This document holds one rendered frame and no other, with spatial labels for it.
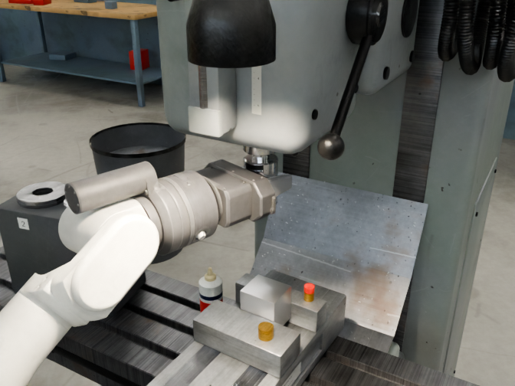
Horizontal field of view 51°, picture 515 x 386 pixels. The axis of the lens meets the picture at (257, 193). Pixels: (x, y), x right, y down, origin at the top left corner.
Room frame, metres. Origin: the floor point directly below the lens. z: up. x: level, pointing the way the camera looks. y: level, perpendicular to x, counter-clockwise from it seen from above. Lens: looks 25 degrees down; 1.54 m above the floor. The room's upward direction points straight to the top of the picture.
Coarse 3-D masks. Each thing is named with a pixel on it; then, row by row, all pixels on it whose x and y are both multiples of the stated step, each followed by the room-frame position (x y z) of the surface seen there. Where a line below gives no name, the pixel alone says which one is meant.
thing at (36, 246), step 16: (32, 192) 0.89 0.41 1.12; (48, 192) 0.91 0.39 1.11; (0, 208) 0.85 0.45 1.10; (16, 208) 0.85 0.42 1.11; (32, 208) 0.85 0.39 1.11; (48, 208) 0.85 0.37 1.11; (64, 208) 0.84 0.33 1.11; (0, 224) 0.85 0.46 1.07; (16, 224) 0.84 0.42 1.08; (32, 224) 0.83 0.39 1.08; (48, 224) 0.82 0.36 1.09; (16, 240) 0.85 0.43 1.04; (32, 240) 0.83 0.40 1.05; (48, 240) 0.82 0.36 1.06; (16, 256) 0.85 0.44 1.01; (32, 256) 0.84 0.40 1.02; (48, 256) 0.82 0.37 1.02; (64, 256) 0.81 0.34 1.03; (16, 272) 0.85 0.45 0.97; (32, 272) 0.84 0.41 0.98; (48, 272) 0.83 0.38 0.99; (144, 272) 0.89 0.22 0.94; (16, 288) 0.85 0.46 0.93
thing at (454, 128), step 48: (432, 0) 0.94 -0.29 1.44; (432, 48) 0.94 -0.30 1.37; (384, 96) 0.98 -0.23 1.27; (432, 96) 0.93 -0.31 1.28; (480, 96) 0.90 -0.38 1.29; (384, 144) 0.97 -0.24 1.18; (432, 144) 0.93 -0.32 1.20; (480, 144) 0.90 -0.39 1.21; (384, 192) 0.97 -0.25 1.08; (432, 192) 0.92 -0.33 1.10; (480, 192) 1.03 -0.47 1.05; (432, 240) 0.92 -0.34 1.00; (480, 240) 1.21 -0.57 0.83; (432, 288) 0.91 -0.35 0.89; (432, 336) 0.90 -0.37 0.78
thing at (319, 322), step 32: (320, 288) 0.78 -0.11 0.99; (288, 320) 0.69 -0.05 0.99; (320, 320) 0.67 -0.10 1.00; (192, 352) 0.62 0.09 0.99; (320, 352) 0.68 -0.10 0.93; (160, 384) 0.55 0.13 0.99; (192, 384) 0.55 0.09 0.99; (224, 384) 0.55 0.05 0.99; (256, 384) 0.55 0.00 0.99; (288, 384) 0.59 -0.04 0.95
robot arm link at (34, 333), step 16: (16, 304) 0.44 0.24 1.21; (32, 304) 0.44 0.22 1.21; (0, 320) 0.43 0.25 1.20; (16, 320) 0.42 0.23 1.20; (32, 320) 0.43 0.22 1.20; (48, 320) 0.43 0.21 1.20; (0, 336) 0.41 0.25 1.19; (16, 336) 0.41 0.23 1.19; (32, 336) 0.42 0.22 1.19; (48, 336) 0.43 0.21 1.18; (0, 352) 0.40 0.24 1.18; (16, 352) 0.40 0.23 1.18; (32, 352) 0.41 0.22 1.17; (48, 352) 0.43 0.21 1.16; (0, 368) 0.39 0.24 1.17; (16, 368) 0.40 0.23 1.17; (32, 368) 0.41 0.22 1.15; (0, 384) 0.38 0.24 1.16; (16, 384) 0.39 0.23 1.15
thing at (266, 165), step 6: (246, 156) 0.68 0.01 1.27; (270, 156) 0.68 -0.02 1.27; (276, 156) 0.68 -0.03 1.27; (246, 162) 0.67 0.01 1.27; (252, 162) 0.66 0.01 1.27; (258, 162) 0.66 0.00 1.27; (264, 162) 0.66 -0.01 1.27; (270, 162) 0.66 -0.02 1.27; (276, 162) 0.67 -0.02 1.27; (252, 168) 0.66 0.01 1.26; (258, 168) 0.66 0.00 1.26; (264, 168) 0.66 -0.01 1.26; (270, 168) 0.66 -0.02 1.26
